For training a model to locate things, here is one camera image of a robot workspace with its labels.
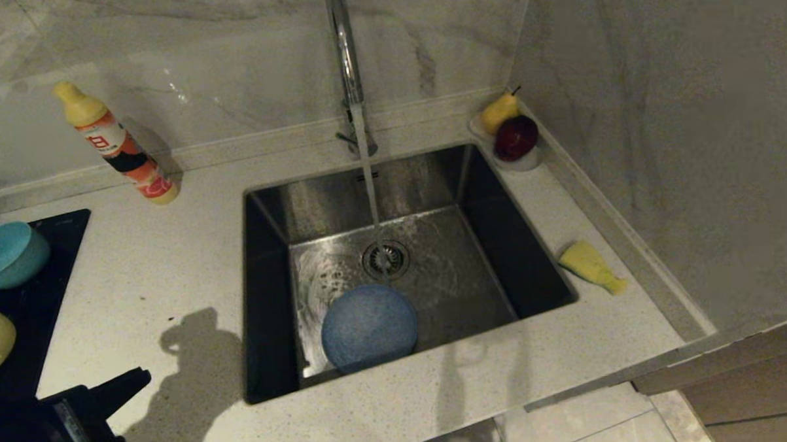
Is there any teal bowl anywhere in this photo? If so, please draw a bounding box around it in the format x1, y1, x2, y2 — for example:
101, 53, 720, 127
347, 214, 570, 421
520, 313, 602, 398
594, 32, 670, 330
0, 220, 52, 290

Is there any blue plate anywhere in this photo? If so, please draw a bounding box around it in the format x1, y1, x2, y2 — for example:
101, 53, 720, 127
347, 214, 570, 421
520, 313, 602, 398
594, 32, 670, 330
319, 283, 421, 375

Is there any chrome faucet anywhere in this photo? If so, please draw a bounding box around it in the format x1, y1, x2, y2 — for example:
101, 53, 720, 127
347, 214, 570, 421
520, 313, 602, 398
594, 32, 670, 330
324, 0, 379, 160

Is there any yellow sponge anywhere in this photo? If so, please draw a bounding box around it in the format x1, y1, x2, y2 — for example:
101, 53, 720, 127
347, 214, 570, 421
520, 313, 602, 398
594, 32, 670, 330
557, 239, 629, 298

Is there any metal sink drain strainer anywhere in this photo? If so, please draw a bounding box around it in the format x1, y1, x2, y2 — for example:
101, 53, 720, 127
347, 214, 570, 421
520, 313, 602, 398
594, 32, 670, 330
361, 239, 411, 282

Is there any stainless steel sink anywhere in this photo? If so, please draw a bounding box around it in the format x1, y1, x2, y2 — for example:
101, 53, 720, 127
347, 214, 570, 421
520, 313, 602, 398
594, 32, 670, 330
236, 138, 582, 405

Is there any black induction cooktop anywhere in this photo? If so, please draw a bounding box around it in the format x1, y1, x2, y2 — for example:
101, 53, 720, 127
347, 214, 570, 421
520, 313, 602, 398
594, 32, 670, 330
0, 207, 98, 402

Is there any running water stream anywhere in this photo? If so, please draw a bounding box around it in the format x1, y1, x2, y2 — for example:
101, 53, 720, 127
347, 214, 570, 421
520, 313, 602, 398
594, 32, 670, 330
351, 100, 390, 282

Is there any small white dish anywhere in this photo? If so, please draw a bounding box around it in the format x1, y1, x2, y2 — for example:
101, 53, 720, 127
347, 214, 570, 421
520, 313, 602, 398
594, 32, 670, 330
468, 108, 544, 175

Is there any red apple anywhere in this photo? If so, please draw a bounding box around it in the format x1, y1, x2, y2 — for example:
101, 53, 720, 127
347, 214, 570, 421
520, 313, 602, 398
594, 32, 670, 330
493, 114, 540, 163

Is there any yellow pear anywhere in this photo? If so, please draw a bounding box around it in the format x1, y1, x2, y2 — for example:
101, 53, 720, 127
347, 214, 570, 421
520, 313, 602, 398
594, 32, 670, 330
480, 86, 524, 137

